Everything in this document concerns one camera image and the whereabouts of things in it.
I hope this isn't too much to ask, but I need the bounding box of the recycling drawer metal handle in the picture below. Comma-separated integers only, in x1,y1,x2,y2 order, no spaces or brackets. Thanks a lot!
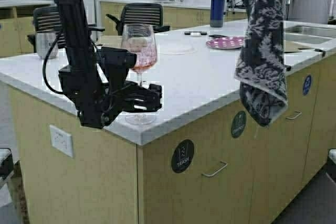
286,111,302,120

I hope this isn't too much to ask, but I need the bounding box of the pink polka dot plate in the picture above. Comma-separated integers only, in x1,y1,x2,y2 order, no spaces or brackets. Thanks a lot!
206,36,244,50

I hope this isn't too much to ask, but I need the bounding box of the black counter edge clip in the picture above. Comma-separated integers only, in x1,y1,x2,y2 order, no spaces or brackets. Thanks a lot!
314,49,326,58

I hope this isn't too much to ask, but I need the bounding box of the round blue sticker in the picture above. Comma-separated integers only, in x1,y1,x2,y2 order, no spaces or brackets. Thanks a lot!
302,74,312,95

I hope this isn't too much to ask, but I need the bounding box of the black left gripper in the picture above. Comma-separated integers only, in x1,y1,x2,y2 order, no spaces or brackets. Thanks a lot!
101,46,162,126

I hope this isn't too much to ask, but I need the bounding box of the black smartphone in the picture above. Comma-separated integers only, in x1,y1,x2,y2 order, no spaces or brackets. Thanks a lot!
209,35,228,39

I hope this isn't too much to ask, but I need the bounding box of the steel tumbler cup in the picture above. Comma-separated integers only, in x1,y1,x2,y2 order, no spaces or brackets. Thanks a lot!
35,30,56,60

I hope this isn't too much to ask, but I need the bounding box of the robot base right corner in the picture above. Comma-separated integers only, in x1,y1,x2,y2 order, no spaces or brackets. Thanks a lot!
326,148,336,182

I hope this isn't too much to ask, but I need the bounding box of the white island power outlet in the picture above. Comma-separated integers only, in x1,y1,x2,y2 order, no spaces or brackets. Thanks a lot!
49,125,74,158

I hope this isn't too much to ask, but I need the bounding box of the black trash sticker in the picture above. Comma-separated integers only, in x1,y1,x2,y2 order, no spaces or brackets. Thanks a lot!
171,139,195,174

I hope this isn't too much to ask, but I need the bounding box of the brown cardboard sheet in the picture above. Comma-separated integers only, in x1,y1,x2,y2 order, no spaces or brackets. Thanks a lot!
283,40,313,54

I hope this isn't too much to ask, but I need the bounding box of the robot base left corner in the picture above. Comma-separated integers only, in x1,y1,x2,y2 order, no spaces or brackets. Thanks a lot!
0,148,14,188

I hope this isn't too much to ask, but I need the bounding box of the white round plate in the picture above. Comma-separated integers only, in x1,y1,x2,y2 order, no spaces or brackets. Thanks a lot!
156,39,196,55

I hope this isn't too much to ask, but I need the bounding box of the blue water bottle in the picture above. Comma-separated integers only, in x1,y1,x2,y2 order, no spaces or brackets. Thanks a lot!
210,0,224,27

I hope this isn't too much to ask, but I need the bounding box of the black white small device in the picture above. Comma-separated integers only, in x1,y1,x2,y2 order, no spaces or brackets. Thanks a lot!
184,31,207,37

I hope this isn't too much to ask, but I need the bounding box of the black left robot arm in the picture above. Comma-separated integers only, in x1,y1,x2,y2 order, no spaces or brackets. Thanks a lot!
53,0,162,129

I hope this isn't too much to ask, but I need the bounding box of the green compost sticker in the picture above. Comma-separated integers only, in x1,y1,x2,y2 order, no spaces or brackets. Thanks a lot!
231,111,247,138

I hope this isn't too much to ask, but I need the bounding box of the black white floral cloth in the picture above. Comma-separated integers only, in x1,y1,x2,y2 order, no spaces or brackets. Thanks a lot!
234,0,288,127

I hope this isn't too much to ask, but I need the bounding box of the wooden kitchen island cabinet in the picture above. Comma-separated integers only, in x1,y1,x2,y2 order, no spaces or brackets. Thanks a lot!
7,50,336,224

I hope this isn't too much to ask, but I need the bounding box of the black mesh office chair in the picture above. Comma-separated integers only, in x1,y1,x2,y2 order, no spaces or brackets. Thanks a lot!
106,2,171,36

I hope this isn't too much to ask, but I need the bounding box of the trash drawer metal handle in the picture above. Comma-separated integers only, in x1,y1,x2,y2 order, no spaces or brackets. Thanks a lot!
201,161,228,178

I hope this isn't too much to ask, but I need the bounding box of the wine glass with red liquid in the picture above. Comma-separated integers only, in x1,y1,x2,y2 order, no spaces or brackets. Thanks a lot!
120,23,158,126

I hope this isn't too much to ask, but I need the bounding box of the island steel sink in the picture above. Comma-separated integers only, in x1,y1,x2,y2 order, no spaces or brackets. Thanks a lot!
284,25,335,45

